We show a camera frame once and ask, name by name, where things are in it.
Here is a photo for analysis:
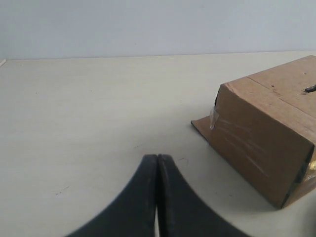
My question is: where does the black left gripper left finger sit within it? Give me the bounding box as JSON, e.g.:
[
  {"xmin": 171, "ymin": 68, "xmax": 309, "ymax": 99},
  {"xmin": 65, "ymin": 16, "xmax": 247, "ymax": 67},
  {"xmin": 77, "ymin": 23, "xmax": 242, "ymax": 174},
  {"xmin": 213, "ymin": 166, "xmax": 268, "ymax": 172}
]
[{"xmin": 69, "ymin": 155, "xmax": 158, "ymax": 237}]

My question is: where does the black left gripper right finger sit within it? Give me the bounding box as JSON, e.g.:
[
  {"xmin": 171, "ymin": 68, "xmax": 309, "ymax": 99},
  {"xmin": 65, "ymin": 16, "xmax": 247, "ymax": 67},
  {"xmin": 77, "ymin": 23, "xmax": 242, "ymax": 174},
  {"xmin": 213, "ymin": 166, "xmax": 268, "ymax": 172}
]
[{"xmin": 157, "ymin": 155, "xmax": 247, "ymax": 237}]

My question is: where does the brown cardboard slotted box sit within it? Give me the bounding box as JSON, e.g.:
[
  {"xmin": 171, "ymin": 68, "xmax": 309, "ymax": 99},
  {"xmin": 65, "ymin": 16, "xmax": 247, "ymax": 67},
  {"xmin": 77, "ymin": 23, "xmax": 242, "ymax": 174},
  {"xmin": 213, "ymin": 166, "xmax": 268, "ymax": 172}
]
[{"xmin": 192, "ymin": 55, "xmax": 316, "ymax": 208}]

